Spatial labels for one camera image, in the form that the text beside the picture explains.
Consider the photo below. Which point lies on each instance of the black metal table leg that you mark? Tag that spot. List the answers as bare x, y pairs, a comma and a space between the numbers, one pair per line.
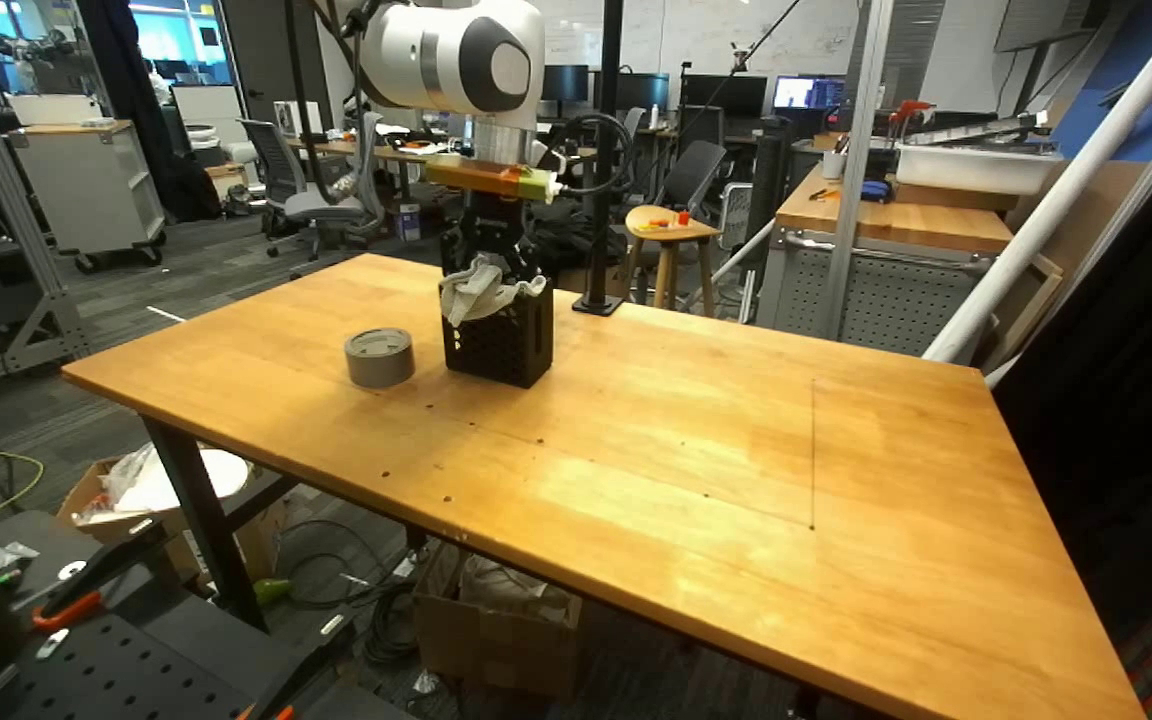
201, 521

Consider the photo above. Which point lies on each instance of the grey office chair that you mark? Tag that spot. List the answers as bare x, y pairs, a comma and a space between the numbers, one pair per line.
297, 194

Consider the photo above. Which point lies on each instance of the computer monitor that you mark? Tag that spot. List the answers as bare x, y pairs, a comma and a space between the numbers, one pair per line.
810, 92

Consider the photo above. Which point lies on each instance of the silver vertical post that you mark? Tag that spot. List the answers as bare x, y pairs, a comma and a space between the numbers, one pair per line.
859, 145

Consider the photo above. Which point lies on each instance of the thick white diagonal pole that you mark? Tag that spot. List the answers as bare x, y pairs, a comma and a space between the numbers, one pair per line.
1070, 184

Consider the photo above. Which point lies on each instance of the black perforated metal plate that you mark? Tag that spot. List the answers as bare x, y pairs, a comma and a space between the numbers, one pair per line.
136, 674

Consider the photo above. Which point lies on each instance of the grey metal shelf frame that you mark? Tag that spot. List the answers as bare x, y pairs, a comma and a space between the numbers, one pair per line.
0, 267

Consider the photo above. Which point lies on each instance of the grey duct tape roll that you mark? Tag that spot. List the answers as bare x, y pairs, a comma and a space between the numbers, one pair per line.
378, 358

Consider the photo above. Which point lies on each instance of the open cardboard box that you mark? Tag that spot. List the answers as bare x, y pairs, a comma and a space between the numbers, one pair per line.
496, 624

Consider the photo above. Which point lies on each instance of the dark office chair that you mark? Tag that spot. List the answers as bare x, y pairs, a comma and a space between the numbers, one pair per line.
698, 172

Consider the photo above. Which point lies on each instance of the black vertical pole stand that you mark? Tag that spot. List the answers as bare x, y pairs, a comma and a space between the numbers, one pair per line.
603, 160

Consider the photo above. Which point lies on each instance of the box with white bag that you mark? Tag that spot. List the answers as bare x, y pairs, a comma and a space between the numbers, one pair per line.
148, 485

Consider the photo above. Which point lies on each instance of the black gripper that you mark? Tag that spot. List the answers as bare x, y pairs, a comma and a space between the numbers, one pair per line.
495, 228

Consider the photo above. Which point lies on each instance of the round wooden stool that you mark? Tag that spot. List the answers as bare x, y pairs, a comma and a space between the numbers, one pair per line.
667, 227

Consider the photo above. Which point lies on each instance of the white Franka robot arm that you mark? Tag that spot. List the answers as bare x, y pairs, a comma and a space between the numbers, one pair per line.
448, 62

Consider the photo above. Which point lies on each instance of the small orange items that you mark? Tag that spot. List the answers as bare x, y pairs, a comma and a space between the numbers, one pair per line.
685, 212

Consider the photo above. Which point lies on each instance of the black perforated plastic basket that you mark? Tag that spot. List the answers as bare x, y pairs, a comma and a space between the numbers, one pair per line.
508, 344

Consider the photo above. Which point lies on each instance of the thin white diagonal bar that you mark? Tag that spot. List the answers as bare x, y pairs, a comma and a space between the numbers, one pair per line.
742, 255

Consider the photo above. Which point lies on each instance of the white tub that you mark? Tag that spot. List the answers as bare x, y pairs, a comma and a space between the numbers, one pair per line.
982, 167

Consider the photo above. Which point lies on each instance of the white towel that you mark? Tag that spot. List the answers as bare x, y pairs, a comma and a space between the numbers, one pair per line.
479, 286

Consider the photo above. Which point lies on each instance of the white cabinet cart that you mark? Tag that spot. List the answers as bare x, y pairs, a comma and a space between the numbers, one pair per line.
90, 184

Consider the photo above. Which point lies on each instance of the wooden workbench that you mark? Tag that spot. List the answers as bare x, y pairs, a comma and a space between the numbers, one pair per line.
896, 227

